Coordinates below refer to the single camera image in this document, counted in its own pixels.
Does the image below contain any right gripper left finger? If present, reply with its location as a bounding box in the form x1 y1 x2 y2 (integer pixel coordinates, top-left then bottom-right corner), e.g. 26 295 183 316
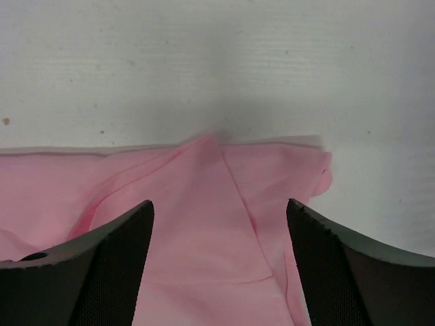
1 200 154 326

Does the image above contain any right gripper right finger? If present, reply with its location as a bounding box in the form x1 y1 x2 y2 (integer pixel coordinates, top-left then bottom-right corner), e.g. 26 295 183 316
286 199 434 326

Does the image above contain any pink t shirt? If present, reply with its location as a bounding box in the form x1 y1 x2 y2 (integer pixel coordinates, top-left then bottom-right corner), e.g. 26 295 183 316
1 137 332 325

